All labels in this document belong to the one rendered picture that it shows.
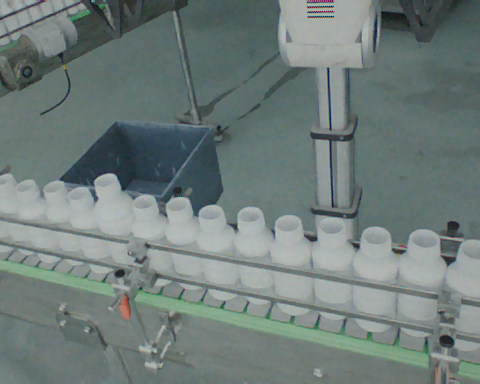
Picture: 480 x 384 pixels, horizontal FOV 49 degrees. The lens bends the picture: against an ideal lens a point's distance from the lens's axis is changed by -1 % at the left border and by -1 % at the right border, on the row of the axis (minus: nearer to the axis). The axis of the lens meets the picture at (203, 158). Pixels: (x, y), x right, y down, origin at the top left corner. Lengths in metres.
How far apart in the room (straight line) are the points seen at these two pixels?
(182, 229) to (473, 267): 0.40
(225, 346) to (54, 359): 1.39
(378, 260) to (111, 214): 0.41
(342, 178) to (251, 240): 0.70
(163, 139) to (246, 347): 0.77
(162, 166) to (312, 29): 0.64
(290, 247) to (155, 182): 0.94
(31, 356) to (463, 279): 1.85
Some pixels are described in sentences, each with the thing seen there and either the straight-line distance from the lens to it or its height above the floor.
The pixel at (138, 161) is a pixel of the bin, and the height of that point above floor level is 0.81.
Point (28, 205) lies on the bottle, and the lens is 0.99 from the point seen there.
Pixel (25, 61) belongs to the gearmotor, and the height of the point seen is 0.96.
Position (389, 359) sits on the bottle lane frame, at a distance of 0.83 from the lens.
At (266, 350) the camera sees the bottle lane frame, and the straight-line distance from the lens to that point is 0.90.
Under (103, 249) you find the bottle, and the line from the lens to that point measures 0.95.
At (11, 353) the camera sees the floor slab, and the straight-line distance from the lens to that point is 2.37.
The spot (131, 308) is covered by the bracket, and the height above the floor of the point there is 1.04.
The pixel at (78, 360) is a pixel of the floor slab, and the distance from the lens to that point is 2.22.
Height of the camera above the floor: 1.66
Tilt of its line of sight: 33 degrees down
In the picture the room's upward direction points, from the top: 11 degrees counter-clockwise
